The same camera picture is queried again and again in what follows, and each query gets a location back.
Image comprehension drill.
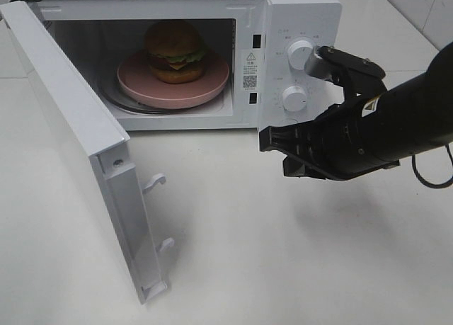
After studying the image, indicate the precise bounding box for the white timer knob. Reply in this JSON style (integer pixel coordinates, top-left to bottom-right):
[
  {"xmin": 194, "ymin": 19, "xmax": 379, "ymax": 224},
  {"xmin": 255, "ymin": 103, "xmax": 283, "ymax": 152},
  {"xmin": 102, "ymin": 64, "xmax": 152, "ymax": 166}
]
[{"xmin": 282, "ymin": 86, "xmax": 308, "ymax": 113}]

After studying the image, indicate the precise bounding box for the warning label sticker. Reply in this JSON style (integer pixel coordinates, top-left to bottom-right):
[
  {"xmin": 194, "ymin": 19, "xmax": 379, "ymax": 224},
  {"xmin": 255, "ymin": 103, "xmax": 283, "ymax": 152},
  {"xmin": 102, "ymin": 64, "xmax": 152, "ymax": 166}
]
[{"xmin": 239, "ymin": 49, "xmax": 263, "ymax": 91}]

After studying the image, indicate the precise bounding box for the white microwave door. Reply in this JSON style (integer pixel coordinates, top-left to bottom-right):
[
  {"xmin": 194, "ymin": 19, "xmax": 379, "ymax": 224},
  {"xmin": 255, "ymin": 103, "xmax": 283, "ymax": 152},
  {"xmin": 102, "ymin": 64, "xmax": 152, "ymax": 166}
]
[{"xmin": 1, "ymin": 1, "xmax": 174, "ymax": 303}]

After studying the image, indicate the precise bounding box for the white upper power knob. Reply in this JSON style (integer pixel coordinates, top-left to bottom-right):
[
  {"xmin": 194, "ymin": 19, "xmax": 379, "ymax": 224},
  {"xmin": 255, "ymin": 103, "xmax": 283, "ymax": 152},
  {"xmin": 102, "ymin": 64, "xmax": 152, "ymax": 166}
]
[{"xmin": 287, "ymin": 39, "xmax": 314, "ymax": 70}]

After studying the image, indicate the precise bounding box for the round door release button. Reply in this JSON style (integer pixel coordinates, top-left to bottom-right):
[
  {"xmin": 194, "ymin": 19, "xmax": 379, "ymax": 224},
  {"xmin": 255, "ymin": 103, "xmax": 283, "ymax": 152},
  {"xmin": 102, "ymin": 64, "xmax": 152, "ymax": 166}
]
[{"xmin": 280, "ymin": 118, "xmax": 299, "ymax": 126}]

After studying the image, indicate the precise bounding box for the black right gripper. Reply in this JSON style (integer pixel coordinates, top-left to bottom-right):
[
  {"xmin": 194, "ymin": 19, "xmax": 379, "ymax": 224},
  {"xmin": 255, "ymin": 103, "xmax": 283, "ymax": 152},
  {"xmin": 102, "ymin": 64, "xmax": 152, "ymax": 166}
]
[{"xmin": 259, "ymin": 46, "xmax": 386, "ymax": 181}]

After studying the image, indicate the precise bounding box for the pink plate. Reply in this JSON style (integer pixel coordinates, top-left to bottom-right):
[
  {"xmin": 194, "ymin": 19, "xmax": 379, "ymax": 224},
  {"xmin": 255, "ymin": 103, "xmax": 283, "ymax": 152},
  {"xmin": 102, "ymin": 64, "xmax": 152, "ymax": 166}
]
[{"xmin": 116, "ymin": 51, "xmax": 229, "ymax": 110}]

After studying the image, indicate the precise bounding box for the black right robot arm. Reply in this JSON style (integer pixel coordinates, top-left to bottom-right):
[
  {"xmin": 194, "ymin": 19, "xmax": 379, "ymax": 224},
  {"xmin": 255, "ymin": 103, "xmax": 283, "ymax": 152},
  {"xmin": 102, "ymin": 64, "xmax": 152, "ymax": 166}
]
[{"xmin": 259, "ymin": 46, "xmax": 452, "ymax": 181}]

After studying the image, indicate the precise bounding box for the glass microwave turntable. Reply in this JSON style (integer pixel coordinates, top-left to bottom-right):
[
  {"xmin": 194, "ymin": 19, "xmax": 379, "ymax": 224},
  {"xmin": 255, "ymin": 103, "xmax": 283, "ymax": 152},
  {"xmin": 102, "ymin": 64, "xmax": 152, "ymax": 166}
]
[{"xmin": 99, "ymin": 84, "xmax": 233, "ymax": 116}]

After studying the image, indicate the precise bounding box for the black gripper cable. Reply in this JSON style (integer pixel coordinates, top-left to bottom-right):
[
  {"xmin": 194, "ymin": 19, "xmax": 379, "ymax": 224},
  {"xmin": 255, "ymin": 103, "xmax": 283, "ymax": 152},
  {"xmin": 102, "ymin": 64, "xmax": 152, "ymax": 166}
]
[{"xmin": 410, "ymin": 146, "xmax": 453, "ymax": 190}]

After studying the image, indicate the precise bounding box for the burger with lettuce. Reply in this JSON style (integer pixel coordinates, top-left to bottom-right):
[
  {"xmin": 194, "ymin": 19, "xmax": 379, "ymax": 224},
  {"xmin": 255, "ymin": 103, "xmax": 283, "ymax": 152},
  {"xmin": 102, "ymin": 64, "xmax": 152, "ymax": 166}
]
[{"xmin": 144, "ymin": 20, "xmax": 208, "ymax": 84}]

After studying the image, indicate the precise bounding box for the white microwave oven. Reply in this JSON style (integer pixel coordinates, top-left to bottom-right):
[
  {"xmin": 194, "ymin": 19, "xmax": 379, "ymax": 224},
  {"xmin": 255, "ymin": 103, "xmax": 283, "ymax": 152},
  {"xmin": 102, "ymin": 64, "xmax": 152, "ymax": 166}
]
[{"xmin": 1, "ymin": 0, "xmax": 342, "ymax": 144}]

